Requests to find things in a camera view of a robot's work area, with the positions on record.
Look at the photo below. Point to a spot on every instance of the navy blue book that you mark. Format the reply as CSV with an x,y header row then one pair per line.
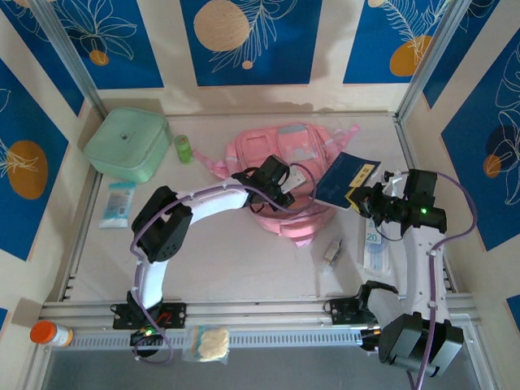
x,y
341,178

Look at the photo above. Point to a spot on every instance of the clear ruler set packet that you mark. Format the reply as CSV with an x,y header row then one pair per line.
x,y
375,254

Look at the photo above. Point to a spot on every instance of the pink backpack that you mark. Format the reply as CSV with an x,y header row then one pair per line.
x,y
260,142

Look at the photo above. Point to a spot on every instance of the small clear vial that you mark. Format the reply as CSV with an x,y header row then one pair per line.
x,y
332,256

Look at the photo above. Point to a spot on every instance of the green cylindrical tube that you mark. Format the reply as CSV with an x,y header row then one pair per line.
x,y
184,149

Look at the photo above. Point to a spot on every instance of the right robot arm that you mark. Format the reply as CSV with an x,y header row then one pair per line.
x,y
418,264

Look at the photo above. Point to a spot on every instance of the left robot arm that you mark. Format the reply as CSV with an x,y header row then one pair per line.
x,y
215,201

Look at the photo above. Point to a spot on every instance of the mint green zip case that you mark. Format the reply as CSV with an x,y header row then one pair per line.
x,y
126,142

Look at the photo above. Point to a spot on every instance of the black controller box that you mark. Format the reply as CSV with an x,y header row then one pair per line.
x,y
369,341
144,341

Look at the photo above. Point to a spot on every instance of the blue white tissue packet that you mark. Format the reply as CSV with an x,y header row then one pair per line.
x,y
117,205

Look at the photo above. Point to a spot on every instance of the clear bag of cotton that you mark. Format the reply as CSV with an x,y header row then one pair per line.
x,y
207,343

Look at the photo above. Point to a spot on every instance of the orange lid bottle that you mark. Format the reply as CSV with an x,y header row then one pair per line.
x,y
44,334

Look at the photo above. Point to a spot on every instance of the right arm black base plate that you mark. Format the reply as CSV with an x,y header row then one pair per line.
x,y
341,313

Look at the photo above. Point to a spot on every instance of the aluminium cross rail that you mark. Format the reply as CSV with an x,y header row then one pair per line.
x,y
252,310

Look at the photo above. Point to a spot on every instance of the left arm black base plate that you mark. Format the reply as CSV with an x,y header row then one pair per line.
x,y
174,315

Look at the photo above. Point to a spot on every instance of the aluminium frame post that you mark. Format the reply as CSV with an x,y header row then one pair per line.
x,y
430,57
65,53

